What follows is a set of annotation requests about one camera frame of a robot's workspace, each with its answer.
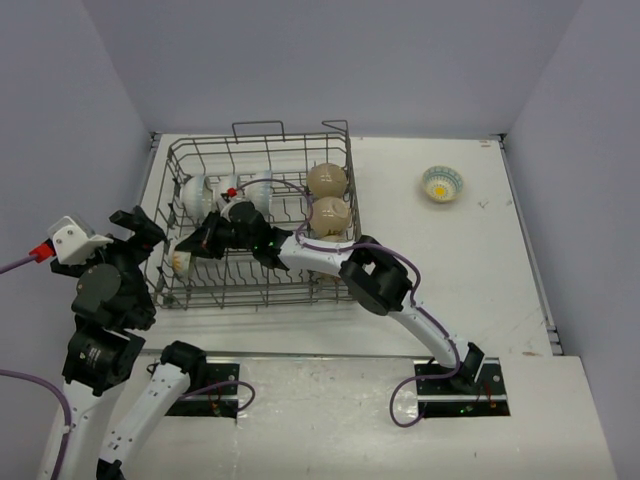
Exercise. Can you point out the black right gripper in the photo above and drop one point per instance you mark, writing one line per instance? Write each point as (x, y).
(205, 241)

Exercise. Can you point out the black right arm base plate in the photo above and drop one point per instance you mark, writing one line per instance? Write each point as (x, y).
(449, 398)

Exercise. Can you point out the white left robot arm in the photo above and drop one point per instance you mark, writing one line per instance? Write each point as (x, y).
(82, 443)

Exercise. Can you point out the white blue bowl middle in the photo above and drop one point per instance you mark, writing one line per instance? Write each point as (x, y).
(227, 185)

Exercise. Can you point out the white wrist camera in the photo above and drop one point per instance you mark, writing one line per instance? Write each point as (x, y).
(225, 202)
(74, 241)

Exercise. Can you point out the beige bowl near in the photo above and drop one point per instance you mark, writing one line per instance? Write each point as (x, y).
(334, 238)

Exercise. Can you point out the grey wire dish rack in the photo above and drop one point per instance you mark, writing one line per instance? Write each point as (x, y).
(252, 148)

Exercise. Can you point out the white blue bowl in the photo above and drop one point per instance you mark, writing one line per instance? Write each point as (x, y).
(196, 196)
(259, 192)
(227, 185)

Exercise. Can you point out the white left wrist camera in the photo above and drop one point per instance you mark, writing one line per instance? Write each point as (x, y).
(74, 241)

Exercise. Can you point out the beige bowl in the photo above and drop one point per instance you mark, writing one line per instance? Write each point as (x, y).
(327, 180)
(329, 216)
(334, 238)

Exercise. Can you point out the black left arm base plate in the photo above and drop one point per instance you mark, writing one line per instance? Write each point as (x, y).
(221, 402)

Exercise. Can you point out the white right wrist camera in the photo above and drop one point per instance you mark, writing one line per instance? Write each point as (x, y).
(225, 202)

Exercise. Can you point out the white blue bowl left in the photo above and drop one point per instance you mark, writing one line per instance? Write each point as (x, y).
(196, 196)

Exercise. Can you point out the yellow green patterned bowl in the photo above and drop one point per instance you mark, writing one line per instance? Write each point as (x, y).
(442, 184)

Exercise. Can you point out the beige bowl far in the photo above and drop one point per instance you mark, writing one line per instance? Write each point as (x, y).
(327, 180)

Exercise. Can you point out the cream floral patterned bowl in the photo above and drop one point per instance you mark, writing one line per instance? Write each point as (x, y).
(181, 262)

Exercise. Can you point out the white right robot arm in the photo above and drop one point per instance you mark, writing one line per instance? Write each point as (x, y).
(380, 280)

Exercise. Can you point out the beige bowl middle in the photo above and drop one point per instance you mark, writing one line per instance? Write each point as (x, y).
(329, 216)

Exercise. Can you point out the white blue bowl right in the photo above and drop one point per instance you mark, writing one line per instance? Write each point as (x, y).
(259, 192)

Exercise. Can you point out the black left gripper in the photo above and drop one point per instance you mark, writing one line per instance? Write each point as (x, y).
(147, 233)

